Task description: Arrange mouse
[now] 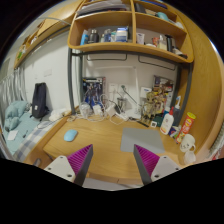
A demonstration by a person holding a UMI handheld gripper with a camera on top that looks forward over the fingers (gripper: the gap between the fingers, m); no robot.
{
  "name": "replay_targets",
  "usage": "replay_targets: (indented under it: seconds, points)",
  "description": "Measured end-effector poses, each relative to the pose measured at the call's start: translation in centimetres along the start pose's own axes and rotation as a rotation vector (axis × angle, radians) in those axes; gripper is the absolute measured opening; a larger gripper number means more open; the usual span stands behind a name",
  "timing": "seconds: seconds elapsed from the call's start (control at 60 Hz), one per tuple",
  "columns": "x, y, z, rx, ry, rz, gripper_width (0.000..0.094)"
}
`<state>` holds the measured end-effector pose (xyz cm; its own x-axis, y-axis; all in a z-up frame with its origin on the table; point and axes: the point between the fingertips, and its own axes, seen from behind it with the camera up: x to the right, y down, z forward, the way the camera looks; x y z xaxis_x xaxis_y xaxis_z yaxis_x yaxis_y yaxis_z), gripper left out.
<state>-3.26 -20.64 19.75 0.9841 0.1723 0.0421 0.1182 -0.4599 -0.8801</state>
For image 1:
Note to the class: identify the grey mouse pad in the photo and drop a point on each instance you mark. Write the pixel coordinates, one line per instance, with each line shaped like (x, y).
(146, 138)

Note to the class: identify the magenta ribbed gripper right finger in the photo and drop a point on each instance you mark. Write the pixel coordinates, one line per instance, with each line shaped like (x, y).
(151, 166)

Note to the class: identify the yellow red snack canister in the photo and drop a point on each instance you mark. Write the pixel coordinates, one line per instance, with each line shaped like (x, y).
(188, 122)

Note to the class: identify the white power adapter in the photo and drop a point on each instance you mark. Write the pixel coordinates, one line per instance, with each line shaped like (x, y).
(111, 111)

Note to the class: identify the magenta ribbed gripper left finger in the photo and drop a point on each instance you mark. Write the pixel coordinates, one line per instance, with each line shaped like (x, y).
(73, 167)

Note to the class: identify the blue robot model box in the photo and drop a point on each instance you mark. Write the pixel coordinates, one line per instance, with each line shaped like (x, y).
(94, 90)

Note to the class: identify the black thermos bottle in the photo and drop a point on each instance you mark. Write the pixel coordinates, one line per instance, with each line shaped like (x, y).
(169, 43)

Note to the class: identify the gold robot figure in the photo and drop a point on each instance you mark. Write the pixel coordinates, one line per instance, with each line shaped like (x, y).
(150, 107)

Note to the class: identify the teal pillow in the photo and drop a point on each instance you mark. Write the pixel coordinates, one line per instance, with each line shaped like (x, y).
(13, 114)

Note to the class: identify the dark navy backpack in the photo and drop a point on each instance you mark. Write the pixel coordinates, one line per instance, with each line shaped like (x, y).
(39, 107)

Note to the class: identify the colourful figure box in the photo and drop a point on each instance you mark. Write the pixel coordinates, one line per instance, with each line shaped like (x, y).
(163, 89)

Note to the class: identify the wooden wall shelf unit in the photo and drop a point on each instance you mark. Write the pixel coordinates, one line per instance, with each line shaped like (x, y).
(131, 26)

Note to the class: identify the white mug with face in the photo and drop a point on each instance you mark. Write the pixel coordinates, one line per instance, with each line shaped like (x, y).
(188, 143)

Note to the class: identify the light blue computer mouse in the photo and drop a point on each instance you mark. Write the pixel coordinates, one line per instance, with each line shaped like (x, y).
(70, 135)

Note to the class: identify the white lotion bottle red cap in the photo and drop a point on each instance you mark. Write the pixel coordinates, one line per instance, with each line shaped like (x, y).
(167, 122)

